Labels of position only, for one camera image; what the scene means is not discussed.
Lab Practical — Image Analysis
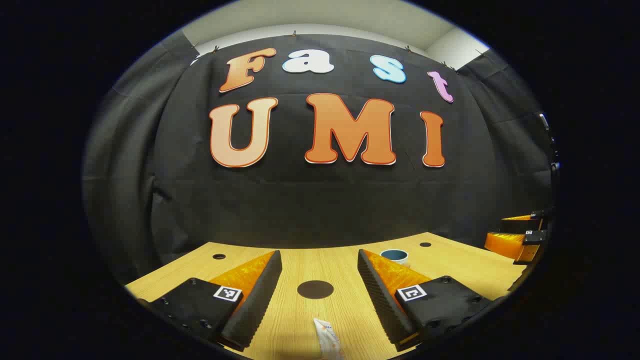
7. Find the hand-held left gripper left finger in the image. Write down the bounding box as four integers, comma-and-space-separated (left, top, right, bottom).
136, 250, 283, 351

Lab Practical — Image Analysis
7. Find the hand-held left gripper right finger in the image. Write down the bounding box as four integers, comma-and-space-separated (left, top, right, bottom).
357, 248, 501, 352

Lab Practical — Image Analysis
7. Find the light blue cup wooden handle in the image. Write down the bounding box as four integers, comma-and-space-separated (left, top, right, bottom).
380, 249, 409, 265

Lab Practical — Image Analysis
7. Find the dark round coaster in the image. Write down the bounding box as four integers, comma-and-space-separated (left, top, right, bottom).
297, 280, 335, 300

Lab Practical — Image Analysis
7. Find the white toothpaste tube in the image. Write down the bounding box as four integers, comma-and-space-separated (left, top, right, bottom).
313, 317, 346, 360

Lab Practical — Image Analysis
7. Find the wooden desktop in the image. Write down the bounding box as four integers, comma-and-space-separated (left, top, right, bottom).
124, 231, 528, 360

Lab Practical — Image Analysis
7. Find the black backdrop cloth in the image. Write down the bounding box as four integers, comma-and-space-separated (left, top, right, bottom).
82, 30, 556, 286

